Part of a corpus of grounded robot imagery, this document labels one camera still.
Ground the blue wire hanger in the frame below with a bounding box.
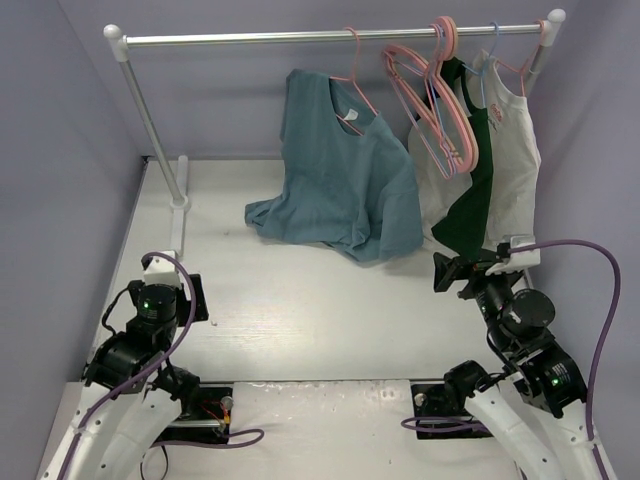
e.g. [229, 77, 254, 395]
[464, 21, 500, 108]

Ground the pink hanger behind thick one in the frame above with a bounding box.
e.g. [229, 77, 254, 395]
[382, 44, 457, 180]

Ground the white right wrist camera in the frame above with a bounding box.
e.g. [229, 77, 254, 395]
[485, 235, 541, 276]

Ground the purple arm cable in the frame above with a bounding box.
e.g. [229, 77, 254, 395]
[402, 240, 623, 480]
[57, 251, 265, 480]

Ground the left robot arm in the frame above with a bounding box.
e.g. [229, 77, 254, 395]
[41, 274, 209, 479]

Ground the black cable loop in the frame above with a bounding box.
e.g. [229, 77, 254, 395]
[139, 442, 171, 480]

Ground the white clothes rack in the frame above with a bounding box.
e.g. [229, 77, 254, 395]
[102, 8, 567, 256]

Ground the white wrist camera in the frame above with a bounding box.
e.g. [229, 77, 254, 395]
[485, 235, 541, 276]
[142, 256, 183, 298]

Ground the thin pink wire hanger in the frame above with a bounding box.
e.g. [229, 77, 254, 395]
[329, 26, 379, 137]

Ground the white t shirt on hanger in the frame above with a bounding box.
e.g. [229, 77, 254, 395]
[471, 51, 541, 249]

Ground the blue t shirt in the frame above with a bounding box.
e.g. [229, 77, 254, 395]
[244, 69, 423, 263]

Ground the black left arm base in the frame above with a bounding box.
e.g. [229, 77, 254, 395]
[156, 383, 234, 445]

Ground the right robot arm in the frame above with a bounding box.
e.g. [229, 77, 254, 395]
[433, 244, 616, 479]

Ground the green t shirt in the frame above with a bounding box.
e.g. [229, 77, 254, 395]
[432, 58, 494, 260]

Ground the pink hanger at rack end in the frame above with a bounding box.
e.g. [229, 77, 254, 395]
[496, 19, 545, 97]

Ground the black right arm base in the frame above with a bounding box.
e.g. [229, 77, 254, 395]
[409, 382, 492, 441]

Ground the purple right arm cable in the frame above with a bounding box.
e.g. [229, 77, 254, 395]
[402, 240, 623, 480]

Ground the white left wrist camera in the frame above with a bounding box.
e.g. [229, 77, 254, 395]
[142, 256, 183, 298]

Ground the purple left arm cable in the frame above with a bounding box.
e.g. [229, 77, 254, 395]
[57, 251, 265, 480]

